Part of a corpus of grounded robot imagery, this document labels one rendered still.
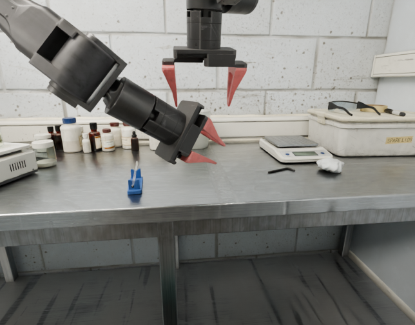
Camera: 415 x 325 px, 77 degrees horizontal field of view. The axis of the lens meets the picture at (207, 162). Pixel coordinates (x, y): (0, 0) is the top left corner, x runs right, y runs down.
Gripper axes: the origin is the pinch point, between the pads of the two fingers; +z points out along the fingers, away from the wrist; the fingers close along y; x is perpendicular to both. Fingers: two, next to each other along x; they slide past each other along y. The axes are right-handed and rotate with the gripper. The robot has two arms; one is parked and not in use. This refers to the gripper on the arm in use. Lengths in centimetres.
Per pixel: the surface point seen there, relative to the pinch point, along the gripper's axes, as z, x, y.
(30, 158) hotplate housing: -23, -50, 24
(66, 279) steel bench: 16, -88, 84
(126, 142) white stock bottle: 5, -66, 9
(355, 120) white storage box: 54, -13, -34
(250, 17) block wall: 25, -58, -61
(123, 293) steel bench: 35, -65, 73
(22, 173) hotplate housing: -23, -47, 29
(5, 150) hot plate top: -29, -46, 24
